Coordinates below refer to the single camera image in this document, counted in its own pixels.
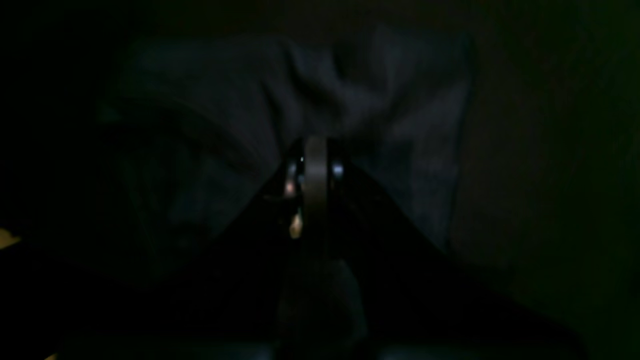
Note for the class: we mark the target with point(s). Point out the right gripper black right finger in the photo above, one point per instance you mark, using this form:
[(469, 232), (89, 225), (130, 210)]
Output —
[(411, 291)]

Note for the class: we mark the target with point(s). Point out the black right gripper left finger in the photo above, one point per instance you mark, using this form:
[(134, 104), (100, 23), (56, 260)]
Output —
[(236, 284)]

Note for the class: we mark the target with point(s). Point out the dark blue-grey T-shirt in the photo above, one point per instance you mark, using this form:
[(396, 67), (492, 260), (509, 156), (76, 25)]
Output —
[(194, 127)]

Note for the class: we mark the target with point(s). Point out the black table cloth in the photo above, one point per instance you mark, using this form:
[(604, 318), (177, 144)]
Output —
[(545, 211)]

